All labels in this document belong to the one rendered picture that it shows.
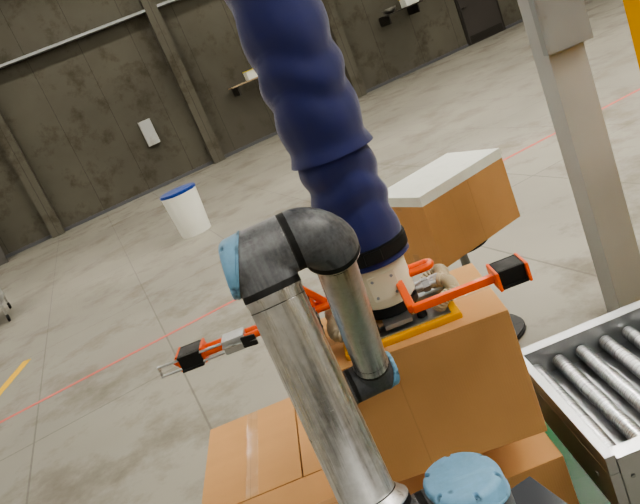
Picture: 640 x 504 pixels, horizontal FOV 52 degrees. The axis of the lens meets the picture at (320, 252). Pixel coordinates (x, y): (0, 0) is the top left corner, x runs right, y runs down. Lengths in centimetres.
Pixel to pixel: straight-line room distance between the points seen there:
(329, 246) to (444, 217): 218
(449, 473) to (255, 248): 56
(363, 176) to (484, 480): 84
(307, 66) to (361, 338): 68
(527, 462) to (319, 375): 107
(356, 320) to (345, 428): 29
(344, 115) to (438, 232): 171
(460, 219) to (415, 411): 170
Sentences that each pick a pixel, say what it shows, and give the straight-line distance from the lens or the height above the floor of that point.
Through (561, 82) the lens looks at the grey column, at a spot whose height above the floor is 134.
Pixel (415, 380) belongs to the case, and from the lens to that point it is 187.
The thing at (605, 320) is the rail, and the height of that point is 59.
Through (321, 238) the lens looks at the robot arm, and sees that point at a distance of 121.
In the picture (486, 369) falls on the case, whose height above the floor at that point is 92.
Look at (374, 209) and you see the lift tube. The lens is 178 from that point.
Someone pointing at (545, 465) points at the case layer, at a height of 53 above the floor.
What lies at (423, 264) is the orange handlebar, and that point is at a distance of 191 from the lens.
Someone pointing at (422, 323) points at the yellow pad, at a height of 109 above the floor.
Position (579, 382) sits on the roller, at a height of 55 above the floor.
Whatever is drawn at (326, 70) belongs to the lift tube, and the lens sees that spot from 171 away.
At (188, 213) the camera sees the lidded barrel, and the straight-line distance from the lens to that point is 965.
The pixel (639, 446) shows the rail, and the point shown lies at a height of 59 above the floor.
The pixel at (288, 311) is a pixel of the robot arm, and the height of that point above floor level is 148.
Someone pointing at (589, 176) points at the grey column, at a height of 90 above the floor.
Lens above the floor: 190
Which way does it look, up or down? 17 degrees down
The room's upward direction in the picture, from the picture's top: 23 degrees counter-clockwise
